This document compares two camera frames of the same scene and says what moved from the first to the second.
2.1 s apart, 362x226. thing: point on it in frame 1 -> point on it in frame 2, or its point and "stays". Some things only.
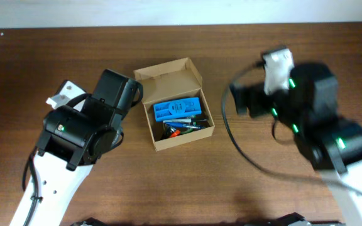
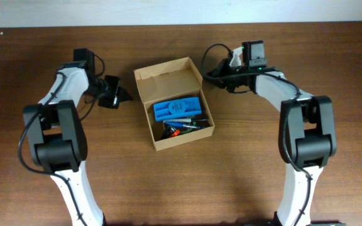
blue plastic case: [177, 108] stays
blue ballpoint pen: [180, 125] stays
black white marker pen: [174, 120] stays
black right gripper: [242, 100] -> [224, 71]
